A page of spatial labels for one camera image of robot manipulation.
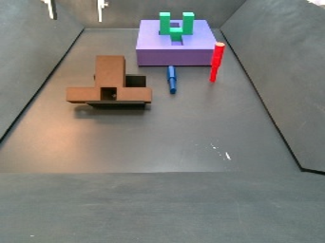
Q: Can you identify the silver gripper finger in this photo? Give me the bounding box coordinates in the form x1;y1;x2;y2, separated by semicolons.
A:
41;0;58;20
97;0;110;22

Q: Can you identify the brown T-shaped block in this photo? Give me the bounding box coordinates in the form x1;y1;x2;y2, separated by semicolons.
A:
65;55;154;104

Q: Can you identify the purple base block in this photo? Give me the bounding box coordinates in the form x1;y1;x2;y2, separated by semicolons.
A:
137;20;216;66

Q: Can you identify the green U-shaped block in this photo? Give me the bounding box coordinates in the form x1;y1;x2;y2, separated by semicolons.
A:
160;12;196;42

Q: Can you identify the blue peg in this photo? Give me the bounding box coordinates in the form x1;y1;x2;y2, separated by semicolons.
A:
168;65;177;94

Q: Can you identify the red cylinder peg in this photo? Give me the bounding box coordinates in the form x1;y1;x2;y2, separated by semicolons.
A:
211;42;227;83

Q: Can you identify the black angle bracket fixture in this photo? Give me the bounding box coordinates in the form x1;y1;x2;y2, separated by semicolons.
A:
86;74;153;108

